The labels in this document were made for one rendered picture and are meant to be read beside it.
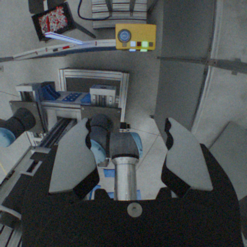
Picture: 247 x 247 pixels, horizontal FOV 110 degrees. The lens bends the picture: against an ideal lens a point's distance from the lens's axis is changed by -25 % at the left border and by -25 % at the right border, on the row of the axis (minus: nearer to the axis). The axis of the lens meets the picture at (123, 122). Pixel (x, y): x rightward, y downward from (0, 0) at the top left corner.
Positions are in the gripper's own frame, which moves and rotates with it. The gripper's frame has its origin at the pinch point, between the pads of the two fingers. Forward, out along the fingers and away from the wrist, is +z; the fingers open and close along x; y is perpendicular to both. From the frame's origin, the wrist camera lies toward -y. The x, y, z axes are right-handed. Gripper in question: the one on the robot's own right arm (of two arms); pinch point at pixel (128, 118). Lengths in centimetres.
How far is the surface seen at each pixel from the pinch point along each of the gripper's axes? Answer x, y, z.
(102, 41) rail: -13, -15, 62
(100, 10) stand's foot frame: -27, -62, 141
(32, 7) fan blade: -34, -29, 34
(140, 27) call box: 6.3, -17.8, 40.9
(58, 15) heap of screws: -38, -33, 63
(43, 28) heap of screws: -49, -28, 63
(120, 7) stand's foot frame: -3, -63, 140
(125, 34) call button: 0.2, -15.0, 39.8
